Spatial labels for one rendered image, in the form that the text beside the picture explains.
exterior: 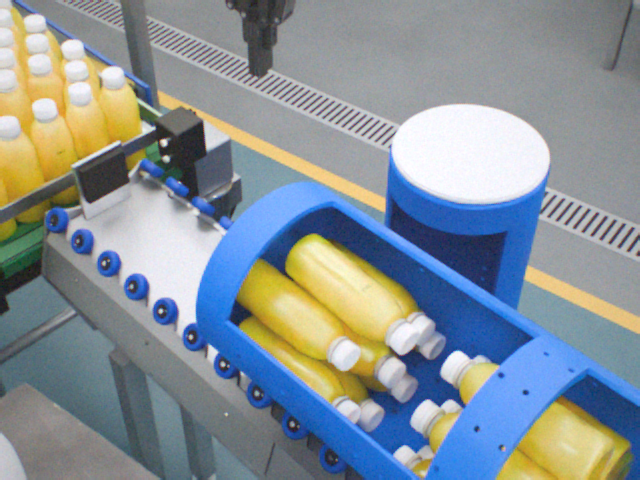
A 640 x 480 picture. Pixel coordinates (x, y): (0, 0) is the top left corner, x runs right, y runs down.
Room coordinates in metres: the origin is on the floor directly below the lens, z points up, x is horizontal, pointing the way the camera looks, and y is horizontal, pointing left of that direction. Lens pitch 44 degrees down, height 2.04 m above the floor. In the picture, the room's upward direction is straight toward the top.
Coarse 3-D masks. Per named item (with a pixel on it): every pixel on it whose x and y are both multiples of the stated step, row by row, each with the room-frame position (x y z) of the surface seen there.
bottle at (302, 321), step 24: (264, 264) 0.88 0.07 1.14; (240, 288) 0.85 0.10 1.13; (264, 288) 0.83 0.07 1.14; (288, 288) 0.83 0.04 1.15; (264, 312) 0.81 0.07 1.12; (288, 312) 0.79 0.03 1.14; (312, 312) 0.79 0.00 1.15; (288, 336) 0.77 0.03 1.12; (312, 336) 0.76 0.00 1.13; (336, 336) 0.76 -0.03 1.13
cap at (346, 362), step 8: (344, 344) 0.75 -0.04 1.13; (352, 344) 0.75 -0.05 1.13; (336, 352) 0.74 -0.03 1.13; (344, 352) 0.73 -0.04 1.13; (352, 352) 0.74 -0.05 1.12; (360, 352) 0.75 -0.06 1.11; (336, 360) 0.73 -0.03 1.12; (344, 360) 0.73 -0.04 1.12; (352, 360) 0.74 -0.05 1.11; (344, 368) 0.73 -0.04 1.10
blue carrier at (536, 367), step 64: (320, 192) 0.95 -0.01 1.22; (256, 256) 0.83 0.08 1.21; (384, 256) 0.95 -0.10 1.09; (448, 320) 0.85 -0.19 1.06; (512, 320) 0.72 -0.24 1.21; (448, 384) 0.79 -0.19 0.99; (512, 384) 0.61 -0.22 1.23; (576, 384) 0.71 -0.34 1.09; (384, 448) 0.70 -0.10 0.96; (448, 448) 0.56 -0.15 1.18; (512, 448) 0.54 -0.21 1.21
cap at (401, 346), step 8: (400, 328) 0.74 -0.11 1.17; (408, 328) 0.74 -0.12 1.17; (392, 336) 0.74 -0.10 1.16; (400, 336) 0.73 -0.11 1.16; (408, 336) 0.73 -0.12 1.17; (416, 336) 0.74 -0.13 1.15; (392, 344) 0.73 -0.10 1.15; (400, 344) 0.72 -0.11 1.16; (408, 344) 0.73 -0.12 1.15; (400, 352) 0.72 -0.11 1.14
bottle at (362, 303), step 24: (312, 240) 0.87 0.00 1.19; (288, 264) 0.85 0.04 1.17; (312, 264) 0.84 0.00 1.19; (336, 264) 0.83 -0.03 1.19; (312, 288) 0.82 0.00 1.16; (336, 288) 0.80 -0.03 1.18; (360, 288) 0.79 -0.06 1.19; (384, 288) 0.80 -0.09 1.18; (336, 312) 0.78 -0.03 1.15; (360, 312) 0.76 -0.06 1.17; (384, 312) 0.76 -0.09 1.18; (384, 336) 0.74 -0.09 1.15
